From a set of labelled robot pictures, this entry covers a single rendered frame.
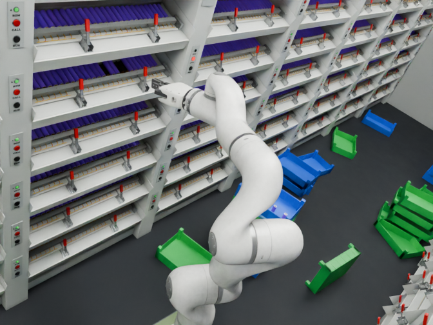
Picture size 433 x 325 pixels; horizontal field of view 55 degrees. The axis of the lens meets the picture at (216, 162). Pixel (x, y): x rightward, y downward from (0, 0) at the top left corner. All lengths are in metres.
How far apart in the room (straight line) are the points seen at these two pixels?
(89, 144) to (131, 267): 0.81
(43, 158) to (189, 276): 0.65
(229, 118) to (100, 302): 1.24
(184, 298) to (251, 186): 0.47
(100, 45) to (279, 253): 0.84
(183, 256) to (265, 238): 1.39
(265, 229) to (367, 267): 1.92
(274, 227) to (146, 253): 1.38
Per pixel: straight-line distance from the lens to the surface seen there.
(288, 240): 0.96
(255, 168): 0.91
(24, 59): 1.25
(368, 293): 2.68
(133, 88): 1.59
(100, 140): 1.64
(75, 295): 2.09
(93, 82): 1.51
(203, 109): 1.22
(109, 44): 1.41
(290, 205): 2.22
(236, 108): 1.11
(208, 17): 1.64
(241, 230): 0.89
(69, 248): 2.03
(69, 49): 1.34
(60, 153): 1.56
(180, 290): 1.25
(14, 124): 1.35
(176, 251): 2.30
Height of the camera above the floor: 1.76
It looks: 37 degrees down
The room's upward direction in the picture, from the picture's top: 21 degrees clockwise
